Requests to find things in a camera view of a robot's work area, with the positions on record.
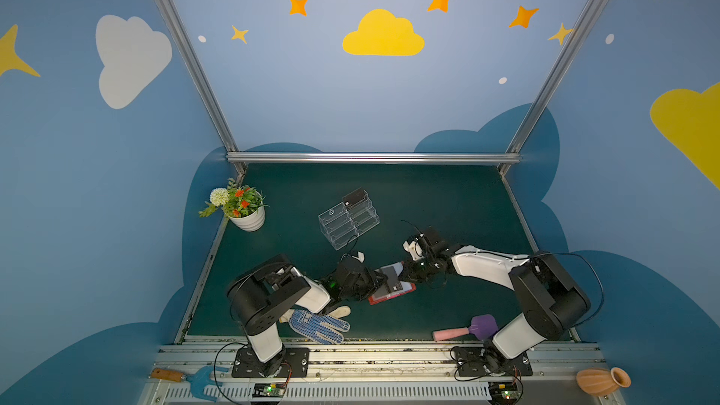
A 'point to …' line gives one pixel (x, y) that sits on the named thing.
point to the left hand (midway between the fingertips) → (394, 282)
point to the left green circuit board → (268, 390)
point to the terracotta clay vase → (599, 382)
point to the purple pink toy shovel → (482, 326)
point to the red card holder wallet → (382, 292)
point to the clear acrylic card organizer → (341, 224)
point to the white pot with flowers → (244, 205)
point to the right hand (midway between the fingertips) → (402, 274)
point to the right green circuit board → (504, 393)
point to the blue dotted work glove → (314, 324)
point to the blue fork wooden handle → (200, 380)
